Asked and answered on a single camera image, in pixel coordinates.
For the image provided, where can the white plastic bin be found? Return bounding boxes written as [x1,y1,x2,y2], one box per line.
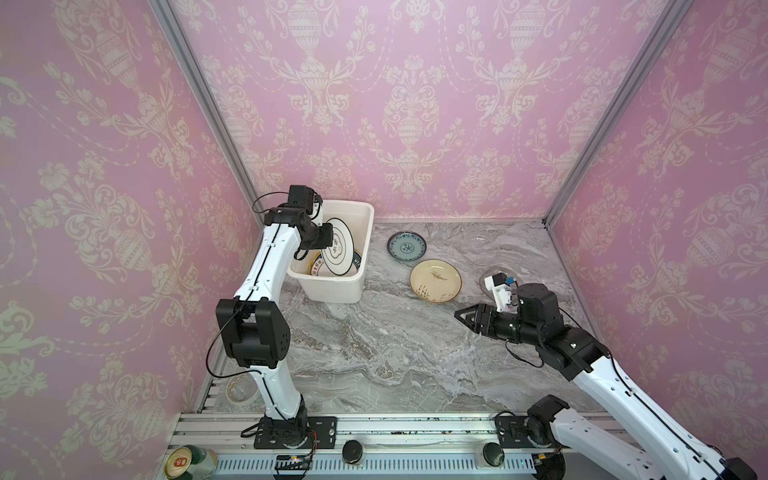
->
[287,200,375,304]

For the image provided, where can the small teal patterned plate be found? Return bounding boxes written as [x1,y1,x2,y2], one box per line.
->
[387,231,427,262]

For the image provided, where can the beige plate floral pattern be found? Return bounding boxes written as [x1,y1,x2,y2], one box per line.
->
[409,259,463,303]

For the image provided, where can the clear glass plate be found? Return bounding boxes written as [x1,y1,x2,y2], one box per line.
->
[478,265,517,298]

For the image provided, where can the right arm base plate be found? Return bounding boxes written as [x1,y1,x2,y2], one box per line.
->
[493,415,564,450]

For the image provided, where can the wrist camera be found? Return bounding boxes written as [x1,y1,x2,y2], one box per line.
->
[483,272,518,312]
[286,185,323,220]

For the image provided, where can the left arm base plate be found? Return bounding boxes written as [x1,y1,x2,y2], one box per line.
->
[253,416,338,450]

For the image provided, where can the white slotted cable duct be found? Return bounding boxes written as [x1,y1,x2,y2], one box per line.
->
[213,453,536,479]

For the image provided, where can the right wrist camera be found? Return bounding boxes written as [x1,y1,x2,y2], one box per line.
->
[483,272,518,312]

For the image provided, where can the white plate dark lettered rim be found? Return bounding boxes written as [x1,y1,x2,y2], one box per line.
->
[308,250,362,278]

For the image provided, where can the right jar black lid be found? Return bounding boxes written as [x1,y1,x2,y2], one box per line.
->
[474,442,505,469]

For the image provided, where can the green can gold lid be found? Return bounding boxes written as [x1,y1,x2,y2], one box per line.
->
[163,445,219,480]

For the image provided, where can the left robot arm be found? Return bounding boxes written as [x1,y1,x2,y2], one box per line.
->
[215,202,331,449]

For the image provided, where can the white plate green line pattern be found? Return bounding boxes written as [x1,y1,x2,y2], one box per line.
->
[322,217,354,276]

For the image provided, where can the jar black lid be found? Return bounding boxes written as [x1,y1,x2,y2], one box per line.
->
[474,442,505,469]
[342,440,364,466]

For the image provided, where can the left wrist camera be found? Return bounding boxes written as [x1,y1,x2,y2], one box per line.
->
[286,185,323,220]

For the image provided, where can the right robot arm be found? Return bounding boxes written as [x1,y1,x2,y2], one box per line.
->
[454,283,757,479]

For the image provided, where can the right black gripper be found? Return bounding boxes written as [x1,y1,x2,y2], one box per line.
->
[455,304,545,351]

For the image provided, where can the left jar black lid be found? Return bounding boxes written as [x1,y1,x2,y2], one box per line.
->
[342,440,364,466]

